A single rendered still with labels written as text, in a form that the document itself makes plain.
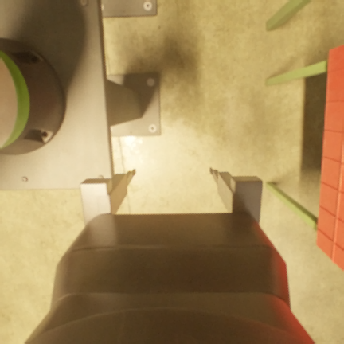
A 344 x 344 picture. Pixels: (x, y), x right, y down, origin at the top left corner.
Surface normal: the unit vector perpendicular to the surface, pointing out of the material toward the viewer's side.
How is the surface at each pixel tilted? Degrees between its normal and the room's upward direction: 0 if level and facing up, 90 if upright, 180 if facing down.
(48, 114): 70
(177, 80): 0
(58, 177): 0
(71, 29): 0
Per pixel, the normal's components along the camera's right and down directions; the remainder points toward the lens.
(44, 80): 0.86, -0.18
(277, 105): -0.01, 0.25
